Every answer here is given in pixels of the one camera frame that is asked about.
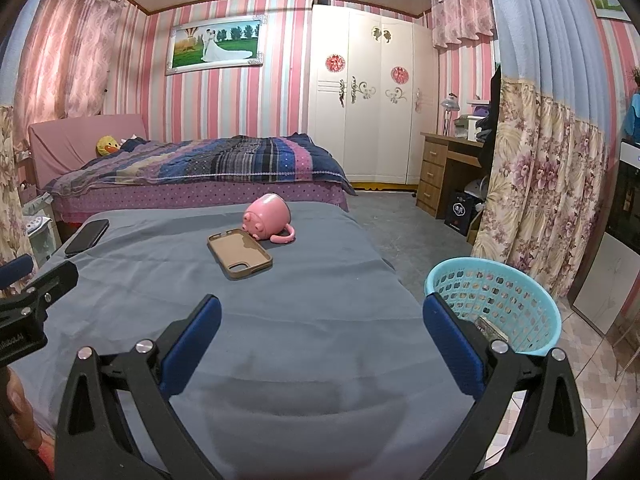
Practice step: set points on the black paper bag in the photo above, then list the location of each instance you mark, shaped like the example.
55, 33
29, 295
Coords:
459, 212

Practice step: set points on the yellow duck plush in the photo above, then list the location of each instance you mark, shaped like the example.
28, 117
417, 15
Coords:
107, 146

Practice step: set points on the red round paper decoration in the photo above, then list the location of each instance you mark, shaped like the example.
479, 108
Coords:
336, 63
400, 75

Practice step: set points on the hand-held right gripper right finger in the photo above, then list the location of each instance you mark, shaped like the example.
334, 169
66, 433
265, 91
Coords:
452, 342

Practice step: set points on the white panel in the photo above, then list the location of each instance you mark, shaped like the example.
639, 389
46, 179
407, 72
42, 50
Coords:
605, 285

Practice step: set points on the pink headboard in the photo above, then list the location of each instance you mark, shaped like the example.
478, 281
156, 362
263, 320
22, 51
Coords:
65, 140

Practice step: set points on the white wardrobe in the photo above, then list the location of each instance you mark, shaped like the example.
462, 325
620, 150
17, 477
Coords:
370, 130

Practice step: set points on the white box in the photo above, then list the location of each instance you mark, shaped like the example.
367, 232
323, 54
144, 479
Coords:
467, 127

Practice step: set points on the long pink curtain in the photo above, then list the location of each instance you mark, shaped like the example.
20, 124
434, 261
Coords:
70, 45

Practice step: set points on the light blue plastic basket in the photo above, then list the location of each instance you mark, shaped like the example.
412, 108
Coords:
530, 310

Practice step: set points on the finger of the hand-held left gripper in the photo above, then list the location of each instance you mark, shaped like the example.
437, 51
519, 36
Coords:
15, 270
52, 280

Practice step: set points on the brown phone case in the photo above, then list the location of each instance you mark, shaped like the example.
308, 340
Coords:
240, 252

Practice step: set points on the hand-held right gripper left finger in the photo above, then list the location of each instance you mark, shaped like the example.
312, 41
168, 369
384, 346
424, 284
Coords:
192, 340

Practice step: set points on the purple polka-dot bed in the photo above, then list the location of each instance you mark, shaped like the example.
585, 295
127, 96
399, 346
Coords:
200, 195

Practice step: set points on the white nightstand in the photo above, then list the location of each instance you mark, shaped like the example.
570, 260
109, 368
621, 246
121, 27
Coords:
40, 230

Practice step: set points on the black phone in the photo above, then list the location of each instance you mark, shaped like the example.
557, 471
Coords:
87, 237

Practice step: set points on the striped purple quilt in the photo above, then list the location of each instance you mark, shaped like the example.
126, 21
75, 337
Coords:
215, 160

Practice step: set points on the person's left hand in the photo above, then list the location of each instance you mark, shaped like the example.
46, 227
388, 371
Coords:
20, 405

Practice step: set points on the wooden desk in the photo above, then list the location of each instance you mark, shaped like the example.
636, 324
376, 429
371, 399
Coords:
432, 170

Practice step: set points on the pink pig mug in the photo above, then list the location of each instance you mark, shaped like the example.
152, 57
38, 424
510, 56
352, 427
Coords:
265, 215

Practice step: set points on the brown cardboard box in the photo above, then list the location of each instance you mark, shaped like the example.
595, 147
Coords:
474, 235

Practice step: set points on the framed wedding photo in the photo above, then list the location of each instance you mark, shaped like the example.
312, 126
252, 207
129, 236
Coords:
215, 45

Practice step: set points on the short pink curtain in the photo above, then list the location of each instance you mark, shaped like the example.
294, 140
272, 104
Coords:
462, 15

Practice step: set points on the desk lamp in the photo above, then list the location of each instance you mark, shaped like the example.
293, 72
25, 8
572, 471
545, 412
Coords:
448, 105

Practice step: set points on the blue floral curtain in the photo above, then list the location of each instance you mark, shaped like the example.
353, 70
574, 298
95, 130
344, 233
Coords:
545, 160
10, 185

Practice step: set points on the dark hanging clothing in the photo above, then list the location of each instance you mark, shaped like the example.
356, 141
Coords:
490, 120

